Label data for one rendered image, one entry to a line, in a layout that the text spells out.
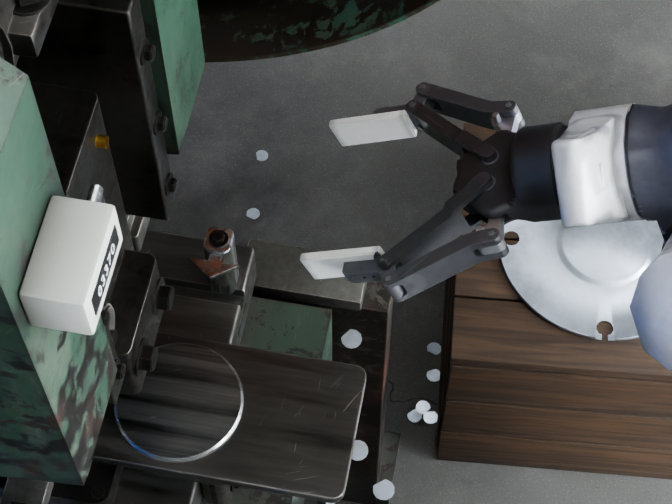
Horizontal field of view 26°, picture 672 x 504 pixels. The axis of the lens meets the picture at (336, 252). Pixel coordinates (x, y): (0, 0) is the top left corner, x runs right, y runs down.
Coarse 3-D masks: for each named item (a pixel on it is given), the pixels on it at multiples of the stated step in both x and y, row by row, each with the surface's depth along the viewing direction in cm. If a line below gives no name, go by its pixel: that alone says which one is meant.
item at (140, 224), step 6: (126, 216) 153; (132, 216) 155; (138, 216) 156; (132, 222) 155; (138, 222) 155; (144, 222) 157; (132, 228) 155; (138, 228) 155; (144, 228) 157; (132, 234) 155; (138, 234) 155; (144, 234) 157; (132, 240) 155; (138, 240) 155; (138, 246) 156
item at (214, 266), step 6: (192, 258) 147; (210, 258) 147; (216, 258) 147; (198, 264) 147; (204, 264) 147; (210, 264) 147; (216, 264) 147; (222, 264) 147; (228, 264) 147; (204, 270) 146; (210, 270) 146; (216, 270) 146; (222, 270) 146; (228, 270) 146; (210, 276) 146; (216, 276) 146
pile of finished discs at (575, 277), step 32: (512, 224) 200; (544, 224) 200; (608, 224) 199; (640, 224) 199; (512, 256) 197; (544, 256) 197; (576, 256) 197; (608, 256) 197; (640, 256) 197; (544, 288) 195; (576, 288) 195; (608, 288) 195; (576, 320) 192; (608, 320) 192
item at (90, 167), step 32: (64, 96) 110; (96, 96) 110; (64, 128) 109; (96, 128) 111; (64, 160) 107; (96, 160) 112; (64, 192) 106; (128, 256) 126; (128, 288) 124; (160, 288) 127; (128, 320) 122; (160, 320) 131; (128, 352) 121; (128, 384) 126
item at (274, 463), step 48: (144, 384) 140; (192, 384) 140; (240, 384) 140; (288, 384) 141; (336, 384) 141; (144, 432) 138; (192, 432) 138; (240, 432) 138; (288, 432) 138; (336, 432) 138; (192, 480) 144; (240, 480) 136; (288, 480) 136; (336, 480) 136
